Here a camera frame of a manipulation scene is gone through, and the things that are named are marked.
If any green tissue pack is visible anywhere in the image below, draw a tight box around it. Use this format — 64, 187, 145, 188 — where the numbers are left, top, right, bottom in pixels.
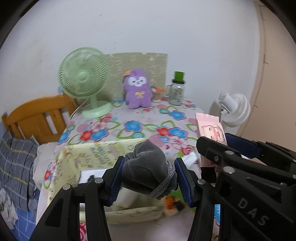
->
164, 188, 196, 216

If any yellow cartoon storage box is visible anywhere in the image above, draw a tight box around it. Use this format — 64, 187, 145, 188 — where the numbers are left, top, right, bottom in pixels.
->
44, 138, 165, 225

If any floral tablecloth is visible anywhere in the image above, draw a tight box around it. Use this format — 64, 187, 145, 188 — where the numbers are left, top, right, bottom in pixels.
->
37, 100, 200, 240

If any patterned cardboard backboard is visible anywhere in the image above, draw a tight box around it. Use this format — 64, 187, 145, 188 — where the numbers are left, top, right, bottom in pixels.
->
101, 52, 168, 103

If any purple plush toy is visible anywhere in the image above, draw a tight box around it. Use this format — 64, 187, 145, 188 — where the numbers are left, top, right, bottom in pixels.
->
123, 69, 152, 109

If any white standing fan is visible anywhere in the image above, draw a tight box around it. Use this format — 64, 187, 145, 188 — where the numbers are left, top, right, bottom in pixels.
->
217, 91, 251, 128

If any glass jar green lid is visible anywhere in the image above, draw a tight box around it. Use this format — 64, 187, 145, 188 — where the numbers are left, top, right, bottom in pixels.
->
166, 71, 185, 106

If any grey plaid pillow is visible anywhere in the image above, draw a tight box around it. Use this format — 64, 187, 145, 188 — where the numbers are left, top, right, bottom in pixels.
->
1, 131, 38, 213

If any beige door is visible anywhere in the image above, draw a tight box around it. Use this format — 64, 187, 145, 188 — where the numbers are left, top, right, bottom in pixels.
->
238, 1, 295, 150

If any white blanket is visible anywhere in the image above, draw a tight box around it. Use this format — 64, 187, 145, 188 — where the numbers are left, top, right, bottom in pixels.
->
33, 142, 57, 190

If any wooden bed headboard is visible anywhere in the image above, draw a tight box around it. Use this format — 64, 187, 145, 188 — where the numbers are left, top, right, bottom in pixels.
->
1, 94, 75, 144

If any green desk fan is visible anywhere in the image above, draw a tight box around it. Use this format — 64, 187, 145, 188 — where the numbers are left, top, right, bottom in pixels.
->
58, 47, 112, 118

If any white towel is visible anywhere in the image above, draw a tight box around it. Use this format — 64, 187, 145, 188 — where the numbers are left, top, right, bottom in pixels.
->
183, 151, 201, 179

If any white crumpled cloth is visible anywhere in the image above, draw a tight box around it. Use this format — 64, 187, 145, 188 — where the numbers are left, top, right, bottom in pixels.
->
0, 188, 19, 229

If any cotton swab jar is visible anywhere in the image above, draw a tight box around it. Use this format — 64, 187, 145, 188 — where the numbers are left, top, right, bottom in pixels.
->
151, 86, 166, 102

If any pink tissue pack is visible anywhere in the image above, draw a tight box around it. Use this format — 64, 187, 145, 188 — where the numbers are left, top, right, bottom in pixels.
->
195, 112, 228, 176

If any blue bed sheet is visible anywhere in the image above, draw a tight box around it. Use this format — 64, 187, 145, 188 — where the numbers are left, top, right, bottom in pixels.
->
11, 190, 40, 240

